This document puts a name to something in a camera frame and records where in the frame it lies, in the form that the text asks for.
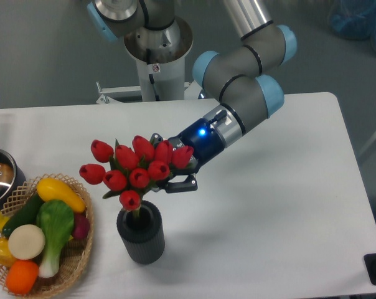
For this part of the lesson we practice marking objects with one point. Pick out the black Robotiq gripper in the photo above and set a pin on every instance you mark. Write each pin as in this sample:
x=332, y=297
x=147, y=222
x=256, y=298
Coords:
x=206, y=144

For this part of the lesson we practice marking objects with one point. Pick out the red tulip bouquet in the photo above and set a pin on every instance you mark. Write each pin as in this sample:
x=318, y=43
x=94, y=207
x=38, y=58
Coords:
x=131, y=172

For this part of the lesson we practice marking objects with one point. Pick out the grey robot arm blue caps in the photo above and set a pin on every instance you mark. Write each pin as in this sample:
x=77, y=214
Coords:
x=159, y=41

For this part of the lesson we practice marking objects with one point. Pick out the dark grey ribbed vase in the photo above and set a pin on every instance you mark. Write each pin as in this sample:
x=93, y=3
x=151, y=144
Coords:
x=143, y=237

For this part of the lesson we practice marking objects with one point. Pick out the red radish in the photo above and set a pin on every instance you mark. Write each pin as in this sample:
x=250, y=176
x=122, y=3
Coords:
x=81, y=227

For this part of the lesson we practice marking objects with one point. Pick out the yellow squash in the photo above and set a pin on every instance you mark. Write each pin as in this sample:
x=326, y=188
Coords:
x=51, y=189

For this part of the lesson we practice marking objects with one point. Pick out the green bok choy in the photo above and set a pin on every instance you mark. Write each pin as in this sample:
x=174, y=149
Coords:
x=56, y=220

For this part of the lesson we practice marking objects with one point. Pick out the woven wicker basket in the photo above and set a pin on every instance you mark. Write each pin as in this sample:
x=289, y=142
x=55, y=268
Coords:
x=74, y=256

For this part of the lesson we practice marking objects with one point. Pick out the dark green cucumber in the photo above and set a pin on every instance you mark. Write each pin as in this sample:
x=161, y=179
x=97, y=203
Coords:
x=25, y=215

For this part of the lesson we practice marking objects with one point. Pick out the cream round bun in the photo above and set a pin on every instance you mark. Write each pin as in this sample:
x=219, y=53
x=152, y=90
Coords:
x=26, y=242

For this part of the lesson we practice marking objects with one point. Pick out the orange fruit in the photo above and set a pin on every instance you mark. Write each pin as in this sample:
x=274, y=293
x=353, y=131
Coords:
x=21, y=276

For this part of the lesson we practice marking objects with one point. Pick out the yellow bell pepper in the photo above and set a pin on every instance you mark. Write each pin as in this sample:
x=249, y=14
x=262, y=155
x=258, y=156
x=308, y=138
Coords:
x=6, y=258

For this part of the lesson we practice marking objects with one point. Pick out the blue plastic bag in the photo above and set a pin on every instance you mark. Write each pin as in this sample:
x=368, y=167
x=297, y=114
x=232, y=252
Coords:
x=353, y=20

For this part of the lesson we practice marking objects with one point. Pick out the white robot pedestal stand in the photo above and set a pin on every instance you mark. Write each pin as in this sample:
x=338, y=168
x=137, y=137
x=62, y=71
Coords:
x=157, y=82

